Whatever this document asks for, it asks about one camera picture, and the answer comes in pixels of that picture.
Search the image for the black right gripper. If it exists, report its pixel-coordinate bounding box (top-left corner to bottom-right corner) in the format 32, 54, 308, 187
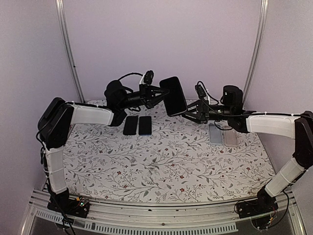
180, 99, 233, 124

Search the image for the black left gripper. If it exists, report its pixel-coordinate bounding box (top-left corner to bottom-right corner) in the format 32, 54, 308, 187
119, 84, 172, 110

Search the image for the black phone case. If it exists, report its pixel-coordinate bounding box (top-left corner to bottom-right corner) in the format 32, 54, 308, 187
159, 76, 188, 118

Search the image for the light blue phone case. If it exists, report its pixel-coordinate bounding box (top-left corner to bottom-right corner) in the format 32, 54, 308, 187
208, 123, 224, 145

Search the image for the beige phone case with ring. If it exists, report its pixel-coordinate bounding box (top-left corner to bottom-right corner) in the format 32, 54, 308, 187
224, 129, 238, 147

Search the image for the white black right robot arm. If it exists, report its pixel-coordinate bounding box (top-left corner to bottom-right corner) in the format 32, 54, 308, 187
182, 83, 313, 213

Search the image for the right arm base with board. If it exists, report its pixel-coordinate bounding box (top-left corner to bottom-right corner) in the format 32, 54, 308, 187
234, 199, 278, 230

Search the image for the left arm base with board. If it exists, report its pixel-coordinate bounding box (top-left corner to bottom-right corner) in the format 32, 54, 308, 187
47, 194, 90, 218

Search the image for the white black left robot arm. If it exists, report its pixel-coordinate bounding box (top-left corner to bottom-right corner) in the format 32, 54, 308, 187
36, 80, 169, 212

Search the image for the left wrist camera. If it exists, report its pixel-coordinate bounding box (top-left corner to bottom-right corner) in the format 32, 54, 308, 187
139, 70, 154, 85

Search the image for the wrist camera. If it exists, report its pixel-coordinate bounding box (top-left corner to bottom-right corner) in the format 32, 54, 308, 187
195, 84, 210, 104
139, 70, 154, 85

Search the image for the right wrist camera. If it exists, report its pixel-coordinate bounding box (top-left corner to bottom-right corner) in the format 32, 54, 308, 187
195, 84, 210, 104

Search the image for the front aluminium rail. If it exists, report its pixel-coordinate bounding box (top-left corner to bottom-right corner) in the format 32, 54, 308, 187
19, 190, 307, 235

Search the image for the right aluminium frame post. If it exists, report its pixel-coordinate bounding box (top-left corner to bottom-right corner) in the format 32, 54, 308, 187
243, 0, 269, 104

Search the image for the aluminium frame post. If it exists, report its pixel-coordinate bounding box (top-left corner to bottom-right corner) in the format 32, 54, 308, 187
55, 0, 86, 103
243, 0, 269, 104

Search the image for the left aluminium frame post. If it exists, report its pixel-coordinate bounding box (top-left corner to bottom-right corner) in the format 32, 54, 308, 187
55, 0, 86, 103

